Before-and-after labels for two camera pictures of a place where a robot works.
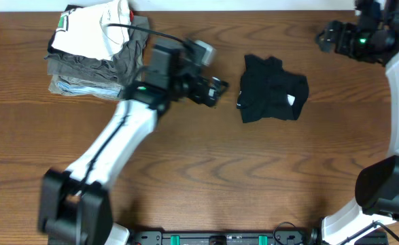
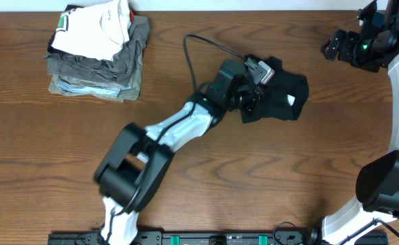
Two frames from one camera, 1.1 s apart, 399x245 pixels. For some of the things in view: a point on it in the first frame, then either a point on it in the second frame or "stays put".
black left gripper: x=211 y=99 → x=255 y=101
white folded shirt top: x=83 y=30 stays put
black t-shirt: x=268 y=90 stays put
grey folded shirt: x=126 y=64 stays put
